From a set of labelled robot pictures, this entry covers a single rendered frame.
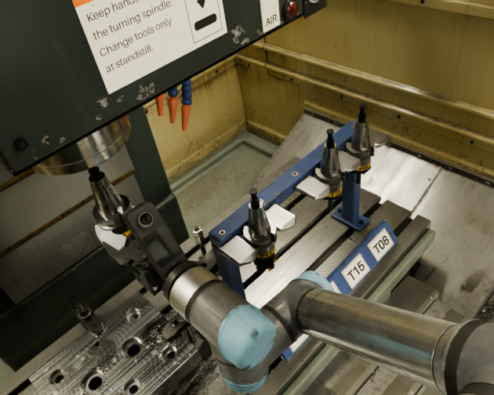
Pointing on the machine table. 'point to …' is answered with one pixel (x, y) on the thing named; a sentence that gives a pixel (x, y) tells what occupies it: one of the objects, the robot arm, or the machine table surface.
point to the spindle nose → (88, 150)
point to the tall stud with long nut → (199, 238)
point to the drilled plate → (151, 385)
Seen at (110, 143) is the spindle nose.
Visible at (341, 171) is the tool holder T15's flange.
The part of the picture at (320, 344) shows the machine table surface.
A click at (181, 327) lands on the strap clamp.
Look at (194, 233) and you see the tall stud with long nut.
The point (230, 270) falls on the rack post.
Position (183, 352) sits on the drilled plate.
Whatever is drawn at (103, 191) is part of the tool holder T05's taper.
